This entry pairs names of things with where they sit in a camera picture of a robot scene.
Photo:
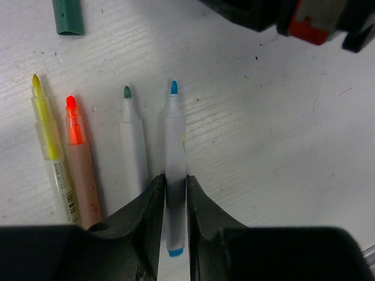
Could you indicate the dark green capped marker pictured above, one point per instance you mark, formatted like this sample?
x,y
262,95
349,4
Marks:
x,y
133,145

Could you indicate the blue capped white marker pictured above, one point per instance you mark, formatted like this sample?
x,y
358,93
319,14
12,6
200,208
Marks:
x,y
175,173

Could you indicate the dark green pen cap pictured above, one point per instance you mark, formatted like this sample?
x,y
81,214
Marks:
x,y
68,17

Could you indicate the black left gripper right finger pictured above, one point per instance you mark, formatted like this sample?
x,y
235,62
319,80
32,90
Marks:
x,y
222,248

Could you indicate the yellow slim highlighter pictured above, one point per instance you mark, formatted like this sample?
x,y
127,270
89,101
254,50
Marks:
x,y
53,156

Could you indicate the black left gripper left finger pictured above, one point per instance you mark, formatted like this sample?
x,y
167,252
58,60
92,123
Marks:
x,y
123,246

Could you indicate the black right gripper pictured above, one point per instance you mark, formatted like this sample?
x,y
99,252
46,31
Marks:
x,y
257,15

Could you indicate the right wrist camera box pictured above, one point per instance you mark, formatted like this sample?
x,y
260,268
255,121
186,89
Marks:
x,y
317,22

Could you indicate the orange brown highlighter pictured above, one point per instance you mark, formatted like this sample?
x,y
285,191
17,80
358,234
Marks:
x,y
81,165

